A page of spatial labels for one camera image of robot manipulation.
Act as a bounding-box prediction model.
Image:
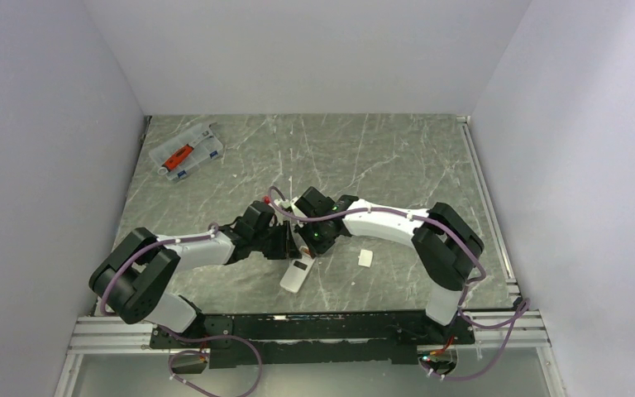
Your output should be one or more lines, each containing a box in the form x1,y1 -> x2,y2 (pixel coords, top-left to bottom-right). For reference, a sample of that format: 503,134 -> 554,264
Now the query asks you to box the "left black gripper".
252,220 -> 301,260

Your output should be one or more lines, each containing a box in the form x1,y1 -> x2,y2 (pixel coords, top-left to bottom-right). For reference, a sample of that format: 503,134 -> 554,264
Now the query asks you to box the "white remote control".
279,256 -> 314,294

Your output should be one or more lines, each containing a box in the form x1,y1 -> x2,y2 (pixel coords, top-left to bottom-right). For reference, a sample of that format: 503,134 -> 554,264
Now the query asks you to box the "white battery cover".
357,249 -> 373,268

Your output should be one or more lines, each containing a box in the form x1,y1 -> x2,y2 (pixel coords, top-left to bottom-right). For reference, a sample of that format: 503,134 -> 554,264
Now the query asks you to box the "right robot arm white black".
290,187 -> 485,343

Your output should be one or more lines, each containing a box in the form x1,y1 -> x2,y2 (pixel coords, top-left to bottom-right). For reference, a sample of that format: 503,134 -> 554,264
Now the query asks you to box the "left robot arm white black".
88,201 -> 302,347

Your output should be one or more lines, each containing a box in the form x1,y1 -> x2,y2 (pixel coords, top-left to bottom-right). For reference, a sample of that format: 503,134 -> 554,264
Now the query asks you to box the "clear plastic organizer box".
149,122 -> 225,182

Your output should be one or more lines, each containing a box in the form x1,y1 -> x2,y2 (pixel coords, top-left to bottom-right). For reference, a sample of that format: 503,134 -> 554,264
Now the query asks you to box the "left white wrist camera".
263,195 -> 297,221

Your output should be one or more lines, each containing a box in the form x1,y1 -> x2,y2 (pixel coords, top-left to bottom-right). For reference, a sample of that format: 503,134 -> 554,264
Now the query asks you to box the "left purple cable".
98,222 -> 221,319

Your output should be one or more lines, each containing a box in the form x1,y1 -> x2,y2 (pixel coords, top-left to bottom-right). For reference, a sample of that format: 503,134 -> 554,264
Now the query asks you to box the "black base frame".
150,309 -> 475,369

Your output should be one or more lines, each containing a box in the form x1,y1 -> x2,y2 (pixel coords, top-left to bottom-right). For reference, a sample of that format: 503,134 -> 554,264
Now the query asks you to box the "red handled tool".
161,144 -> 193,172

